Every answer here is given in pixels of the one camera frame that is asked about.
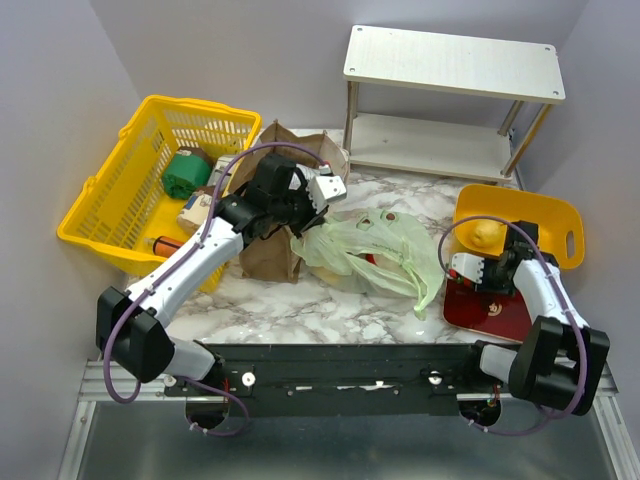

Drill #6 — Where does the yellow plastic tub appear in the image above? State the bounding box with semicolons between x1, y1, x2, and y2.
454;184;585;270

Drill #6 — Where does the yellow plastic shopping basket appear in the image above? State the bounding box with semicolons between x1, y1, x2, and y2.
57;95;262;276

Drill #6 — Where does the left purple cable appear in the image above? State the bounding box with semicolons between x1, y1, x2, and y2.
102;142;334;437

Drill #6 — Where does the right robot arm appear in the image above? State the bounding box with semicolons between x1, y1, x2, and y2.
459;221;610;416

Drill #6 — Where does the purple cable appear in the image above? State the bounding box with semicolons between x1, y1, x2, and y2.
437;215;596;435
102;142;334;437

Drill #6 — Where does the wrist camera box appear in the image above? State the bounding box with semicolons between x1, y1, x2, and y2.
307;175;347;213
448;252;485;285

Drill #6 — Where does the yellow potato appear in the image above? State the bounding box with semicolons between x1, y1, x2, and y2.
470;219;504;249

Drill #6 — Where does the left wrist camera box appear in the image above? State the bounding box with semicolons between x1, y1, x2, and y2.
307;175;347;213

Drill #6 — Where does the brown paper bag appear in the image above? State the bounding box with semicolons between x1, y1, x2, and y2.
225;121;350;283

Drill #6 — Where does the white two-tier shelf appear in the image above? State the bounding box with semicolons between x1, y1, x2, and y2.
342;25;566;183

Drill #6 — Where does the red lacquer tray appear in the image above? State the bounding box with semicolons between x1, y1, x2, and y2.
443;280;532;343

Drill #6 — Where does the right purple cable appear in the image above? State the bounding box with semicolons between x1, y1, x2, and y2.
437;215;596;435

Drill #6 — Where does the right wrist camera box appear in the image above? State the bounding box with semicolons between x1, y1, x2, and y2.
448;252;485;285

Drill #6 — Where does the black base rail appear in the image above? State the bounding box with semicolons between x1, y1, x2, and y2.
164;344;508;426

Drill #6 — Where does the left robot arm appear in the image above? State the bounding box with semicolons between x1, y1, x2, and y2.
96;153;346;395

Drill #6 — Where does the orange bottle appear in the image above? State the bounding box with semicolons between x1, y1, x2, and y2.
144;236;184;258

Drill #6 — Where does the white small carton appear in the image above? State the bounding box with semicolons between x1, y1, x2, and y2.
206;154;234;190

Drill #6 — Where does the green plastic grocery bag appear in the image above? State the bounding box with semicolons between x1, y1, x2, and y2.
290;208;444;319

